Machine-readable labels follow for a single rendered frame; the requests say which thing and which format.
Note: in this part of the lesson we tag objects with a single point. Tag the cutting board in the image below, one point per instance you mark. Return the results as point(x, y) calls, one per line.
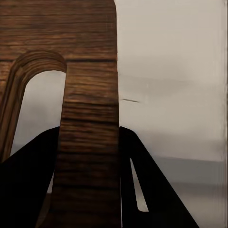
point(78, 37)

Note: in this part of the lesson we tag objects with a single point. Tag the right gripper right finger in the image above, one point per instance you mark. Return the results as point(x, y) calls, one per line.
point(166, 210)

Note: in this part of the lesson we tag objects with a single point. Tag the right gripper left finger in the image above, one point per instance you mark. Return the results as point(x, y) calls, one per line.
point(24, 181)

